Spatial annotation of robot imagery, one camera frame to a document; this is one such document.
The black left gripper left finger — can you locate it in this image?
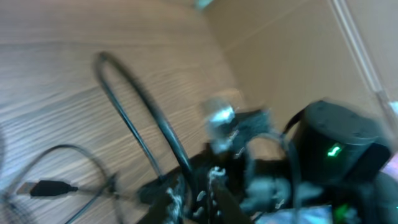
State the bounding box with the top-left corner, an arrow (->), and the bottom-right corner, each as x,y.
137,184 -> 185,224

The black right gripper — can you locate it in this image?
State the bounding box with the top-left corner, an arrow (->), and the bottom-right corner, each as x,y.
186,110 -> 299,218

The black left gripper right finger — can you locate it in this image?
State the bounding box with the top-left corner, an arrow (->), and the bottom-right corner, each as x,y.
208,176 -> 252,224

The thick black USB-A cable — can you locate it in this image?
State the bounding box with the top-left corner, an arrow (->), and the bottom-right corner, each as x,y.
93,51 -> 193,187

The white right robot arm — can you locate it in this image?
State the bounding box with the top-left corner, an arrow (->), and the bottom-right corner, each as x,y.
190,98 -> 397,223

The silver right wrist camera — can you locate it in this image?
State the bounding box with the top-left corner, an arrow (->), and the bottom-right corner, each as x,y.
202,96 -> 237,154

